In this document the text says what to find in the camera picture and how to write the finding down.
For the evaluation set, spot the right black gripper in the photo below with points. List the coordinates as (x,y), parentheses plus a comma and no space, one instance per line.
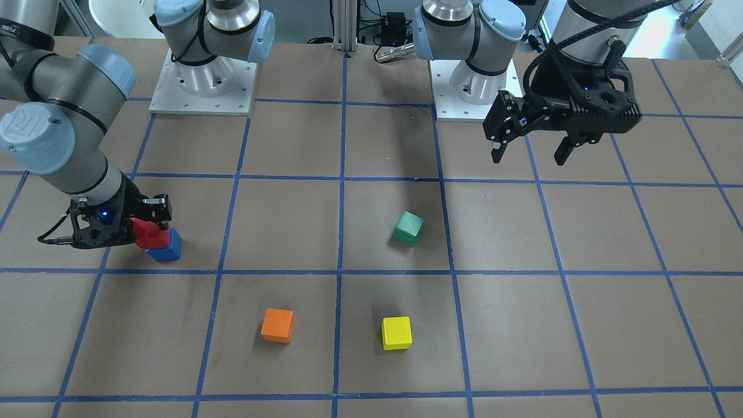
(129,199)

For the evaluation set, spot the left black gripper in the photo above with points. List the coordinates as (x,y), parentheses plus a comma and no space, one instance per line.
(548,86)

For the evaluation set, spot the red wooden block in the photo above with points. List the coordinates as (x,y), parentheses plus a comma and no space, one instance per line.
(144,231)

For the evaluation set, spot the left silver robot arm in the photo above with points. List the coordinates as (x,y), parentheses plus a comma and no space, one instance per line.
(484,35)

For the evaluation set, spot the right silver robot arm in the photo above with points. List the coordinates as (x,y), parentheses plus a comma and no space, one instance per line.
(66,107)

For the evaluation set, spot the blue wooden block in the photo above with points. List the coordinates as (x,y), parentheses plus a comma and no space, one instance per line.
(168,249)

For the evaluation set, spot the green wooden block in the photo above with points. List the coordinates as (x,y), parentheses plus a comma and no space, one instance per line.
(407,229)

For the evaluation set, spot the orange wooden block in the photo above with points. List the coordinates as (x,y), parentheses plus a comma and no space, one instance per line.
(278,326)

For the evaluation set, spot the yellow wooden block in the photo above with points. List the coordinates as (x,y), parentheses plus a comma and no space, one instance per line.
(396,333)

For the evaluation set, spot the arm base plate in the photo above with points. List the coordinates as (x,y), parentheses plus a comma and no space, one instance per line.
(461,95)
(224,87)

